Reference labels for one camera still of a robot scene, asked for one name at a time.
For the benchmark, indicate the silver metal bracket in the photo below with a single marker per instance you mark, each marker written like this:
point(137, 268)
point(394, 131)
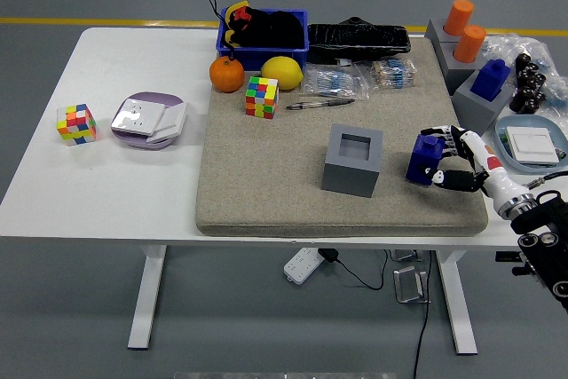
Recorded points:
point(404, 255)
point(408, 286)

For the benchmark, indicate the black table control panel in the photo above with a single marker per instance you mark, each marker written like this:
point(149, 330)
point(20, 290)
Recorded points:
point(506, 257)

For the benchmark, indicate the white wall socket panel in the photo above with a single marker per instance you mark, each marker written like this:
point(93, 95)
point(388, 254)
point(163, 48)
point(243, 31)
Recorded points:
point(133, 115)

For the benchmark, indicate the clear bag of blue resistors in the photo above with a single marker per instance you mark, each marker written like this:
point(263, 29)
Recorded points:
point(333, 81)

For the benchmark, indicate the orange fruit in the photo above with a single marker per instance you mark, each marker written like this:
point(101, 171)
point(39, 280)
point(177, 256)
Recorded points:
point(227, 75)

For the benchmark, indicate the white switch panel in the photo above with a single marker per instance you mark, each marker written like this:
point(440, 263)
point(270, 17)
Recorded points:
point(532, 146)
point(171, 119)

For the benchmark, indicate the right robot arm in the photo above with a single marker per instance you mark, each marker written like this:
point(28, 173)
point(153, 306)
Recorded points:
point(541, 237)

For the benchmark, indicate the clear blue pen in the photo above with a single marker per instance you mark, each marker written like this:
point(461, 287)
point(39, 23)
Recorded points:
point(333, 95)

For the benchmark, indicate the clear bag of tan resistors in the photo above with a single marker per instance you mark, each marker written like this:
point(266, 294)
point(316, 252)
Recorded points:
point(392, 73)

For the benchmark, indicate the bunch of black capacitors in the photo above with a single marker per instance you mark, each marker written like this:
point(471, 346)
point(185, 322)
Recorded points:
point(528, 86)

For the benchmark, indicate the grey-brown mat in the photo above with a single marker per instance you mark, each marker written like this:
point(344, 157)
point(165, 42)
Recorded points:
point(266, 175)

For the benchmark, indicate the black fabric bundle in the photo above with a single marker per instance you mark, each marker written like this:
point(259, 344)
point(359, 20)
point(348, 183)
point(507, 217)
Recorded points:
point(277, 30)

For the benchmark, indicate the small colourful puzzle cube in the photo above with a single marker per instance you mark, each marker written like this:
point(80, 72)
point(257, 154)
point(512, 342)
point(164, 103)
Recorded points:
point(76, 125)

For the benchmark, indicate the blue seal with square knob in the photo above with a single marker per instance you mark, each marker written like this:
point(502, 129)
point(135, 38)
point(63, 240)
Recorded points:
point(488, 81)
point(419, 161)

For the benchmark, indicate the white table leg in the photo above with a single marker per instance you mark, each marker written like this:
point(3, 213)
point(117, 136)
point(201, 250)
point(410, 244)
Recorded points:
point(459, 308)
point(146, 299)

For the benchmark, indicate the black plastic-wrapped long bar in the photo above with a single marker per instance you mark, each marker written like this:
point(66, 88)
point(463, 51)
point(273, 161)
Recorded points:
point(355, 41)

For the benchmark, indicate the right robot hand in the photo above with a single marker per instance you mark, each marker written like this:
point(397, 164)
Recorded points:
point(483, 161)

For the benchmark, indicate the clear plastic bag of parts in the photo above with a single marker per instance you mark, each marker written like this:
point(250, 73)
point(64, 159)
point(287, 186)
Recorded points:
point(510, 44)

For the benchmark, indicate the large colourful puzzle cube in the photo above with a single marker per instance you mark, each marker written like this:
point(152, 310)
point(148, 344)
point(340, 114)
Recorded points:
point(262, 97)

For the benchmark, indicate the grey cube seal holder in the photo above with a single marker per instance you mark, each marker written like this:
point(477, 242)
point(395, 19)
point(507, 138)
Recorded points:
point(468, 108)
point(436, 33)
point(457, 75)
point(350, 179)

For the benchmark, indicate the white power strip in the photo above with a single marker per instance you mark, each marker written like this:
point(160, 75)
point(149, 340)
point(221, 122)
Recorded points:
point(302, 266)

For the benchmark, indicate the black and clear pen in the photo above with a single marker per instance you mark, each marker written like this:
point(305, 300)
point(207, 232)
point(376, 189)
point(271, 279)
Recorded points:
point(324, 104)

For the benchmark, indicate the yellow lemon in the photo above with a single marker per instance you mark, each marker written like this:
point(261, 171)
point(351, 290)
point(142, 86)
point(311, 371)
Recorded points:
point(281, 73)

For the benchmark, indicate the blue-grey plate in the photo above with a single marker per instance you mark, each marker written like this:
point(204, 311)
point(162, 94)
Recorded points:
point(501, 146)

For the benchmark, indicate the orange cylinder seal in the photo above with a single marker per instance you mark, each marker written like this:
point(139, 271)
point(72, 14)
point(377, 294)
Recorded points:
point(459, 17)
point(469, 44)

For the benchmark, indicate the purple plate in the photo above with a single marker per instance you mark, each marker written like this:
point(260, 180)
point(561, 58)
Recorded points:
point(153, 97)

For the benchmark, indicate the blue plastic bin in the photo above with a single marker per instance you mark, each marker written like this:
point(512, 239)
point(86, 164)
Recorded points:
point(266, 57)

